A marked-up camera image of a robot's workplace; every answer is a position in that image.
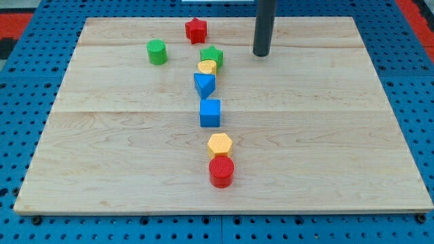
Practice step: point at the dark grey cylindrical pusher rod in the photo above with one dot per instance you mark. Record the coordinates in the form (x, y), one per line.
(265, 17)

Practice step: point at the yellow heart block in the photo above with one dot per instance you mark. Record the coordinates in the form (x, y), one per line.
(208, 67)

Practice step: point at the red star block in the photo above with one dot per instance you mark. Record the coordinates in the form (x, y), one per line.
(196, 30)

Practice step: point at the green star block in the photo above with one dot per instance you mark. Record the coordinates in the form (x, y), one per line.
(212, 53)

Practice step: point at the blue triangle block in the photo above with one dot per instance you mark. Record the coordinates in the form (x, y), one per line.
(205, 84)

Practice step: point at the light wooden board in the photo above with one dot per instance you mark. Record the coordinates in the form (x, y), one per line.
(312, 129)

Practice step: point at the blue cube block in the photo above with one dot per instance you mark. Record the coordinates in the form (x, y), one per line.
(210, 113)

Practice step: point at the red cylinder block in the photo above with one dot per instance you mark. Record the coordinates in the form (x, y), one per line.
(221, 170)

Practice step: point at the green cylinder block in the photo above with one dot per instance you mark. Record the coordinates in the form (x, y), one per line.
(157, 52)

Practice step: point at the yellow hexagon block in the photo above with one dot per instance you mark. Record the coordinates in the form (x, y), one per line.
(220, 145)

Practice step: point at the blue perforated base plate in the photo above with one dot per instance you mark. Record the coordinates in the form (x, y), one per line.
(33, 73)

